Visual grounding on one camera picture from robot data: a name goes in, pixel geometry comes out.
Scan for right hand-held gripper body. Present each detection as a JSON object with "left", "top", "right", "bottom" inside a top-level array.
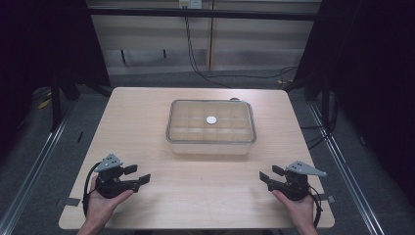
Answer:
[{"left": 268, "top": 160, "right": 327, "bottom": 202}]

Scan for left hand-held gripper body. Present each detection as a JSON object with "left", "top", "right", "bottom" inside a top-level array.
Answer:
[{"left": 93, "top": 153, "right": 142, "bottom": 200}]

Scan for person's left hand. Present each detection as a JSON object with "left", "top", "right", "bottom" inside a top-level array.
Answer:
[{"left": 85, "top": 175, "right": 135, "bottom": 225}]

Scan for person's right hand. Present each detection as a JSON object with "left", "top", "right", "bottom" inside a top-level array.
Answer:
[{"left": 271, "top": 189, "right": 316, "bottom": 230}]

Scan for grey tape piece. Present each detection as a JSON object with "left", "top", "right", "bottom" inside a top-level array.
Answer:
[
  {"left": 63, "top": 197, "right": 81, "bottom": 208},
  {"left": 317, "top": 193, "right": 337, "bottom": 205}
]

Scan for clear plastic storage box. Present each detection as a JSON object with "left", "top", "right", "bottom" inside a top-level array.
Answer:
[{"left": 165, "top": 98, "right": 257, "bottom": 156}]

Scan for clear box lid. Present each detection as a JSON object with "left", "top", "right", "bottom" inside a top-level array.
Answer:
[{"left": 165, "top": 98, "right": 257, "bottom": 145}]

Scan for black metal stand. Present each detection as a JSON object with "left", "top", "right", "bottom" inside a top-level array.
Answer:
[
  {"left": 49, "top": 72, "right": 64, "bottom": 133},
  {"left": 321, "top": 72, "right": 331, "bottom": 126}
]

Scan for yellow floor tape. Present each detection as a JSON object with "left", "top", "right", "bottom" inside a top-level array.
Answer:
[{"left": 37, "top": 97, "right": 53, "bottom": 110}]

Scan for dark curtain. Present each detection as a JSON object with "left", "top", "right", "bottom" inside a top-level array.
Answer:
[
  {"left": 0, "top": 0, "right": 112, "bottom": 161},
  {"left": 283, "top": 0, "right": 415, "bottom": 200}
]

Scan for black horizontal bar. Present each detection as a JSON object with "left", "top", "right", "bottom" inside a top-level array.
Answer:
[{"left": 87, "top": 6, "right": 323, "bottom": 22}]

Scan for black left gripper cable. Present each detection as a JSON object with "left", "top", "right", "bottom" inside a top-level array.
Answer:
[{"left": 82, "top": 162, "right": 103, "bottom": 217}]

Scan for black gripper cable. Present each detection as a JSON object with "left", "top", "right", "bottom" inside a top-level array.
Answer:
[
  {"left": 306, "top": 185, "right": 325, "bottom": 228},
  {"left": 82, "top": 162, "right": 103, "bottom": 217}
]

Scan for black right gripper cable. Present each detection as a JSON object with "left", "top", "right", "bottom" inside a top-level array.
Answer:
[{"left": 306, "top": 185, "right": 325, "bottom": 228}]

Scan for metal floor rail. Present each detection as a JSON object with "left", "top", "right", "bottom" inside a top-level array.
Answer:
[
  {"left": 0, "top": 97, "right": 77, "bottom": 235},
  {"left": 306, "top": 100, "right": 388, "bottom": 235}
]

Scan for black cable bundle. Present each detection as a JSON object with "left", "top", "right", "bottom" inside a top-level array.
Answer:
[{"left": 299, "top": 92, "right": 341, "bottom": 151}]

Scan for black floor cable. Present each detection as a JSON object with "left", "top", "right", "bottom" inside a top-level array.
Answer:
[{"left": 208, "top": 66, "right": 299, "bottom": 81}]

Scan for black hanging power cable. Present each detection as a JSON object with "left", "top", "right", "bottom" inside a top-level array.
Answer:
[{"left": 183, "top": 16, "right": 233, "bottom": 89}]

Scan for white wall socket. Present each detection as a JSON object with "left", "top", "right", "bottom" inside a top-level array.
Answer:
[{"left": 178, "top": 0, "right": 204, "bottom": 10}]

